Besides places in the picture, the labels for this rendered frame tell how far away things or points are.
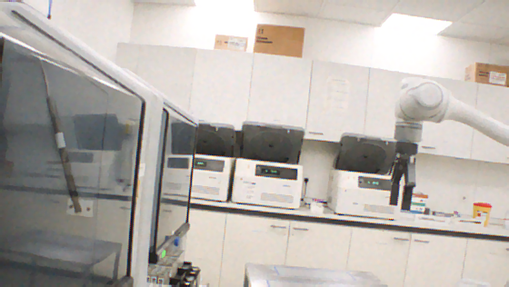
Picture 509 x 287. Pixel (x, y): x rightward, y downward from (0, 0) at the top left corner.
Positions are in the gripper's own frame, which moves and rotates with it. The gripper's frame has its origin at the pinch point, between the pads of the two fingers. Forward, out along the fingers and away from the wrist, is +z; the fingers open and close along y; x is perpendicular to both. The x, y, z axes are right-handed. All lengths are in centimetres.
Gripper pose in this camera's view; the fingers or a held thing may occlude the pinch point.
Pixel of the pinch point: (399, 204)
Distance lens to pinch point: 150.4
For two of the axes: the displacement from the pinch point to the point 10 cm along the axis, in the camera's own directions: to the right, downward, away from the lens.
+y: 0.4, -0.5, 10.0
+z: -1.1, 9.9, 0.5
